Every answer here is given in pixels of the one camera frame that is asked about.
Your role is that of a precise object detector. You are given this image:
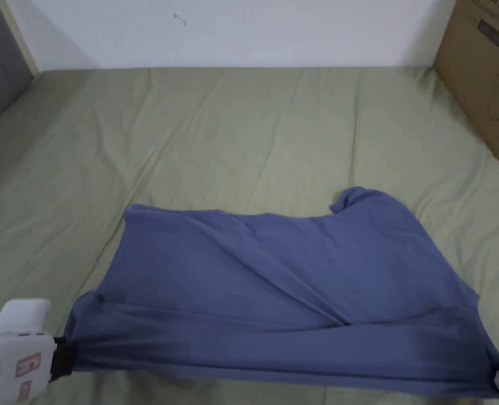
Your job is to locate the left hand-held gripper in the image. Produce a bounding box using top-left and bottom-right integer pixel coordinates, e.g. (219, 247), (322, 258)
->
(0, 298), (74, 405)

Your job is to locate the brown cardboard carton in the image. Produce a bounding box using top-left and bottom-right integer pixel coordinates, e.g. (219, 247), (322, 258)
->
(432, 0), (499, 171)

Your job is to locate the dark blue shirt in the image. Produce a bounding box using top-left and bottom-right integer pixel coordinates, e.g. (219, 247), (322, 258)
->
(62, 186), (499, 399)

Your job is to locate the bed with pale green sheet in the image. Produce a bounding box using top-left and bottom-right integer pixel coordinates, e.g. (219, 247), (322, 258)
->
(0, 65), (499, 405)

